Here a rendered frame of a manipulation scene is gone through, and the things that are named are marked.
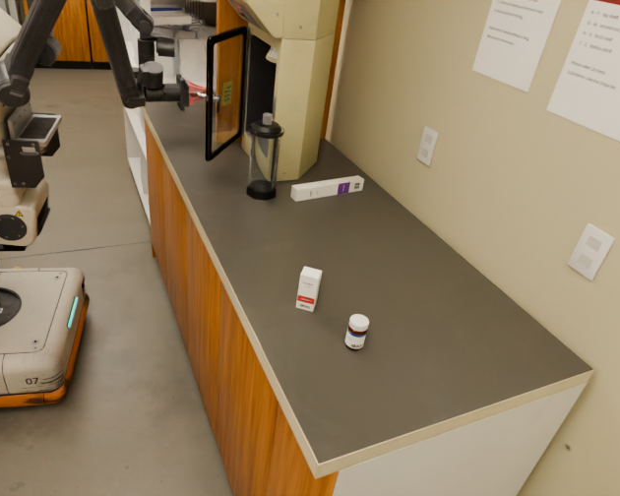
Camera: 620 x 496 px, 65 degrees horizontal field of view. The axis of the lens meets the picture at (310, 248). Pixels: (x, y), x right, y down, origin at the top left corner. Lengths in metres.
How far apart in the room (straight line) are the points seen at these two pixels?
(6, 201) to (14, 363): 0.59
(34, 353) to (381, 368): 1.38
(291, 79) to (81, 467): 1.52
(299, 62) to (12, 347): 1.44
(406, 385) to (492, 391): 0.18
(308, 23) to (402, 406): 1.12
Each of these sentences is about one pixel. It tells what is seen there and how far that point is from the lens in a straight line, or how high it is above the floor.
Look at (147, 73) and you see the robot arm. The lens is 1.64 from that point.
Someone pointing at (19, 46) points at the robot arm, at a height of 1.35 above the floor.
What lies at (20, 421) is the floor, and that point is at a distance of 2.25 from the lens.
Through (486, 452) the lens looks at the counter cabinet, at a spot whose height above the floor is 0.76.
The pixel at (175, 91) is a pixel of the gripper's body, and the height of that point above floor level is 1.21.
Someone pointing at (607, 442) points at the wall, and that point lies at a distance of 1.41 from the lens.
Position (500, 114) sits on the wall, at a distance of 1.44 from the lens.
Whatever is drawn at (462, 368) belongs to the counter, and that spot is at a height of 0.94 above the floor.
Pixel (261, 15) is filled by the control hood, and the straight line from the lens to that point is 1.55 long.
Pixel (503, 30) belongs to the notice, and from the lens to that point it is 1.46.
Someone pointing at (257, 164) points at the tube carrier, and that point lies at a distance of 1.56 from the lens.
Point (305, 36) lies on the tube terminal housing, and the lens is 1.62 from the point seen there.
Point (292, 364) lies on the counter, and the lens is 1.03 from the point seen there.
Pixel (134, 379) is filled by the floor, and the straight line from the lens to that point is 2.29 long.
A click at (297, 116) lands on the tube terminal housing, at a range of 1.68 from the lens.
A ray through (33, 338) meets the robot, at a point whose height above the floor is 0.28.
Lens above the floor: 1.68
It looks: 32 degrees down
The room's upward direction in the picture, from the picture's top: 9 degrees clockwise
